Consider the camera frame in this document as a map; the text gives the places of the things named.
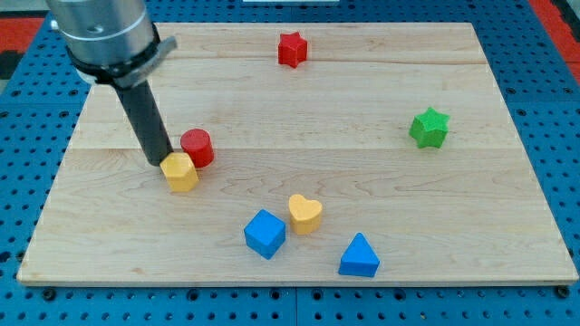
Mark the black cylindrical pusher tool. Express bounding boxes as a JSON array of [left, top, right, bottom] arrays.
[[115, 81, 173, 167]]

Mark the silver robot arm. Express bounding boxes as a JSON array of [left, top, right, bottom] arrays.
[[47, 0, 178, 167]]

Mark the red cylinder block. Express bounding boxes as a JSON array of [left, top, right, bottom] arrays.
[[180, 129, 215, 168]]

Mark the yellow hexagon block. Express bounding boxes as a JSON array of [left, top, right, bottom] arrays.
[[159, 152, 199, 192]]

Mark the red star block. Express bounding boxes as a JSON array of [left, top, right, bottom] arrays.
[[277, 32, 308, 68]]

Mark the blue cube block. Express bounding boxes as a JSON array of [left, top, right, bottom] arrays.
[[244, 209, 286, 260]]

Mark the yellow heart block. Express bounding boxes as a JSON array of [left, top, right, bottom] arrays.
[[288, 194, 323, 235]]

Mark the wooden board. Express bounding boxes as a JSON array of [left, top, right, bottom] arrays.
[[17, 23, 578, 287]]

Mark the blue triangle block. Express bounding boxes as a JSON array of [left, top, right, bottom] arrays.
[[338, 233, 381, 277]]

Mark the green star block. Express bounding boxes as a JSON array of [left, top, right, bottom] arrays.
[[409, 107, 450, 149]]

